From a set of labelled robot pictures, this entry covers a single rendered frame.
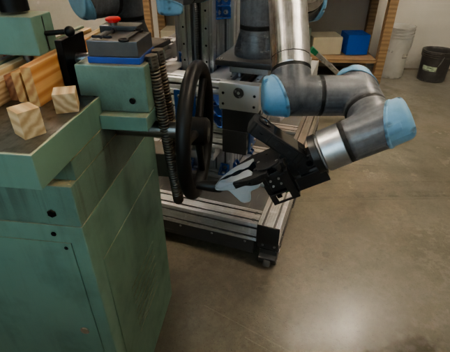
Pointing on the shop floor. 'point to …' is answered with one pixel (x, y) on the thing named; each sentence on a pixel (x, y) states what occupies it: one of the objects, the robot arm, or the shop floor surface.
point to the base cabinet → (85, 273)
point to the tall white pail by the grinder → (398, 49)
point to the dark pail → (435, 63)
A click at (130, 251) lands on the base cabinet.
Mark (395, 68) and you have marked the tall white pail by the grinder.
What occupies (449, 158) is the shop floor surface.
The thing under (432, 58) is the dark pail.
